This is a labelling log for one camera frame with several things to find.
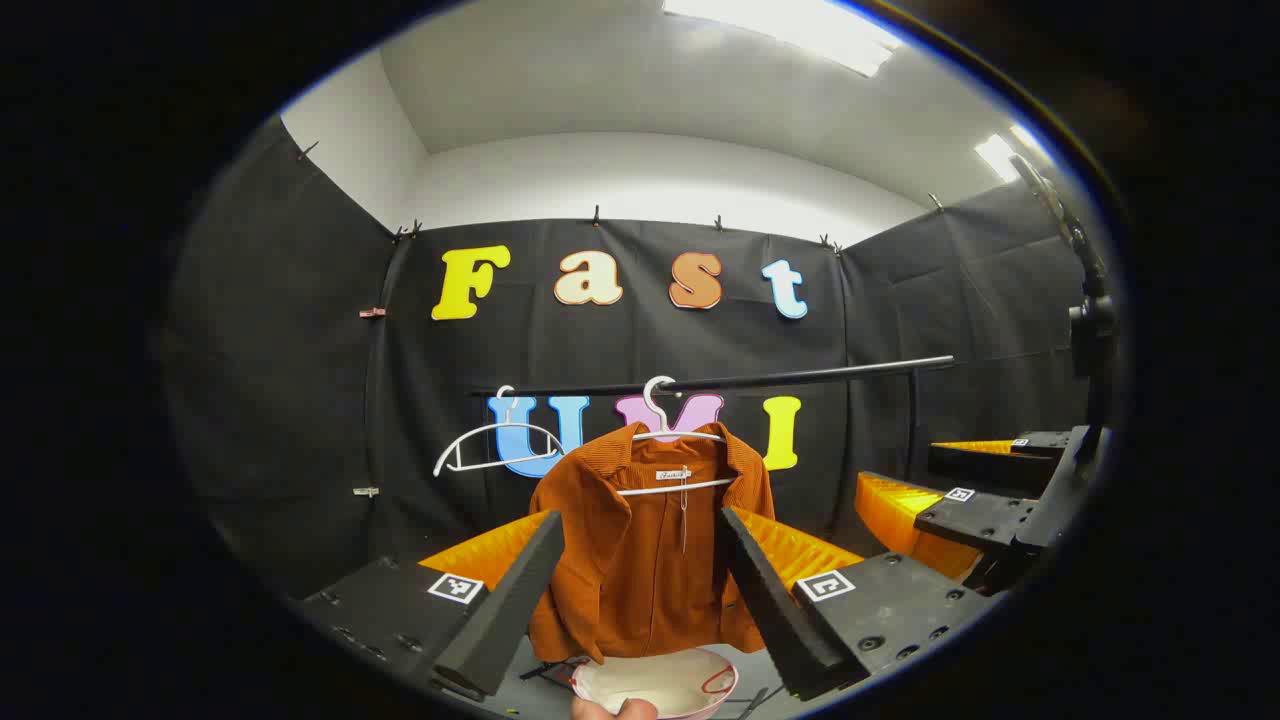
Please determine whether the black backdrop cloth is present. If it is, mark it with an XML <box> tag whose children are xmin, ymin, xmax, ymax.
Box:
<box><xmin>165</xmin><ymin>115</ymin><xmax>1101</xmax><ymax>641</ymax></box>

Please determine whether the white plastic clothes hanger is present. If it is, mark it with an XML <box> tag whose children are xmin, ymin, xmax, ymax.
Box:
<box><xmin>433</xmin><ymin>385</ymin><xmax>566</xmax><ymax>478</ymax></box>
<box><xmin>615</xmin><ymin>375</ymin><xmax>738</xmax><ymax>499</ymax></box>

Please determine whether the black clothes rack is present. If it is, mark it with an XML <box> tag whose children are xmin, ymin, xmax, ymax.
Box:
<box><xmin>497</xmin><ymin>354</ymin><xmax>956</xmax><ymax>716</ymax></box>

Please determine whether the orange corduroy shirt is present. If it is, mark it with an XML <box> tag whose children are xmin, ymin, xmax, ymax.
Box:
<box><xmin>527</xmin><ymin>421</ymin><xmax>777</xmax><ymax>665</ymax></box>

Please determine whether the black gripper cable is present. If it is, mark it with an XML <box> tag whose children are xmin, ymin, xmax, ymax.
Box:
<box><xmin>1008</xmin><ymin>152</ymin><xmax>1111</xmax><ymax>301</ymax></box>

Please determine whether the white laundry hamper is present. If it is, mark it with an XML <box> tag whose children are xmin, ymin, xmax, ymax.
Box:
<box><xmin>570</xmin><ymin>647</ymin><xmax>741</xmax><ymax>720</ymax></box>

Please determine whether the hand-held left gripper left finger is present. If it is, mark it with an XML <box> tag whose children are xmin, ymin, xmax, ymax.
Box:
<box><xmin>298</xmin><ymin>510</ymin><xmax>567</xmax><ymax>701</ymax></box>

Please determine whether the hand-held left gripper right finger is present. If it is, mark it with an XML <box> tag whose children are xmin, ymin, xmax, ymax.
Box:
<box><xmin>714</xmin><ymin>505</ymin><xmax>1004</xmax><ymax>703</ymax></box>

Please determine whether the small ceiling light panel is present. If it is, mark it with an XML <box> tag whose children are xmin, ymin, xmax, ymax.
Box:
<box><xmin>975</xmin><ymin>122</ymin><xmax>1051</xmax><ymax>184</ymax></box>

